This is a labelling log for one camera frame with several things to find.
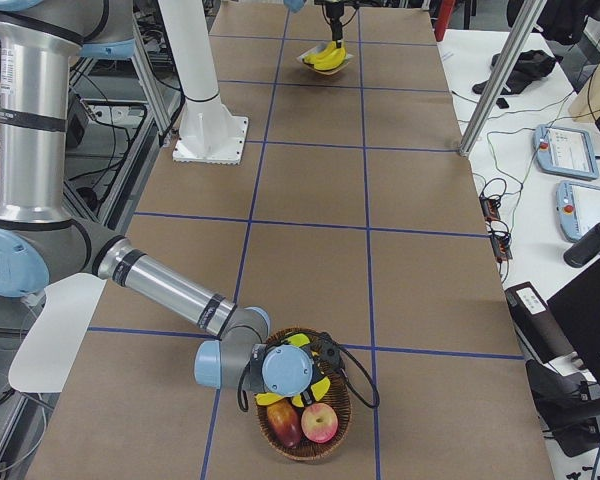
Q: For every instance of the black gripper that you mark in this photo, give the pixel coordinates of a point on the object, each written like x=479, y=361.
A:
x=306, y=398
x=336, y=21

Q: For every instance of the yellow banana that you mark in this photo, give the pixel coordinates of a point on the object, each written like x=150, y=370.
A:
x=329, y=58
x=316, y=54
x=288, y=369
x=335, y=61

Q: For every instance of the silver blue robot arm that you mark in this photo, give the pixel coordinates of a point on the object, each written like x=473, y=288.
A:
x=41, y=242
x=295, y=6

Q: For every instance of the grey square orange-rimmed plate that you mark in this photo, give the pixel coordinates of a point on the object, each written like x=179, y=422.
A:
x=298, y=58

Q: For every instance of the woven brown fruit basket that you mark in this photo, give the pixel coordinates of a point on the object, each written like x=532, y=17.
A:
x=337, y=397

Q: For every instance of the lower pink apple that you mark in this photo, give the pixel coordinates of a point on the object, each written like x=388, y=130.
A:
x=319, y=423

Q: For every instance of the dark red mango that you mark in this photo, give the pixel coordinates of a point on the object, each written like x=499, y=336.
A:
x=285, y=422

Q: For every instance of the small black device on desk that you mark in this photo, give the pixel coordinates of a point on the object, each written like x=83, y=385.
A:
x=502, y=103

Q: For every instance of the brown paper table mat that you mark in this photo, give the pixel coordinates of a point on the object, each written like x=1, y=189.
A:
x=350, y=213

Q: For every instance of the black cloth on desk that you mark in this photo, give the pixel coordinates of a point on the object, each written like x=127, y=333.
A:
x=531, y=66

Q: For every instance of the small circuit board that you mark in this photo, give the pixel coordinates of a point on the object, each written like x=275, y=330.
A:
x=501, y=248
x=490, y=209

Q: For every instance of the black box with white label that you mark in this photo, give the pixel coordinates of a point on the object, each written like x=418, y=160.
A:
x=537, y=324

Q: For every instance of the far blue teach pendant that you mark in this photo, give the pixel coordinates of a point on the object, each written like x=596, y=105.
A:
x=566, y=152

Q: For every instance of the blue teach pendant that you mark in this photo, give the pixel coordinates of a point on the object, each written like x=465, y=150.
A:
x=578, y=208
x=566, y=152

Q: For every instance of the near blue teach pendant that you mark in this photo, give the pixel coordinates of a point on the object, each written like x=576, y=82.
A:
x=578, y=208

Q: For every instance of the black monitor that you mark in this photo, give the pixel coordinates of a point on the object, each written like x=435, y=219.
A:
x=576, y=308

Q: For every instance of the black water bottle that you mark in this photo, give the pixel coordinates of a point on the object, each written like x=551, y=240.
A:
x=585, y=249

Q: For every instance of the aluminium frame post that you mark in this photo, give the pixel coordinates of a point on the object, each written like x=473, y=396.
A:
x=523, y=25

